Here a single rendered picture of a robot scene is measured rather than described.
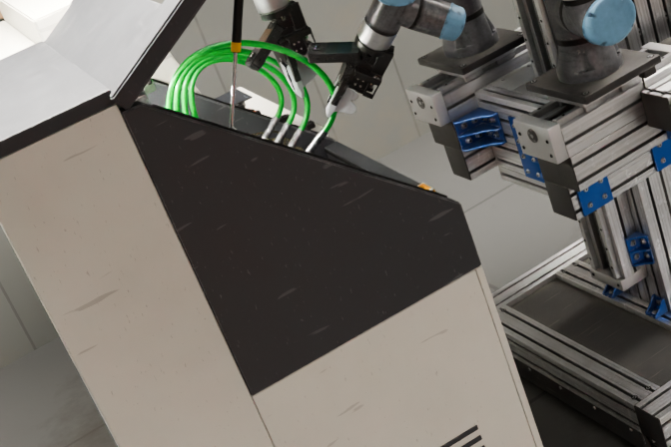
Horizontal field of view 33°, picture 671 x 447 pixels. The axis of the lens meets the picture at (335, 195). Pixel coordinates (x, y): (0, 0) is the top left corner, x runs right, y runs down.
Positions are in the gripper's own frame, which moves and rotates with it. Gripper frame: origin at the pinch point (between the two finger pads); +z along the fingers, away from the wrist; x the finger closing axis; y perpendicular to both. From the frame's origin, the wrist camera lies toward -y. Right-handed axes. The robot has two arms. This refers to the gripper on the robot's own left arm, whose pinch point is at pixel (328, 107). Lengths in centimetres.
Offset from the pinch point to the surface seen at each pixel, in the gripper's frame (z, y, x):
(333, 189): -0.3, 3.9, -26.3
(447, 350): 28, 43, -31
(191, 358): 31, -11, -53
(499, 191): 118, 106, 155
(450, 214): 1.9, 31.1, -17.4
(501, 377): 33, 59, -28
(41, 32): 24, -66, 20
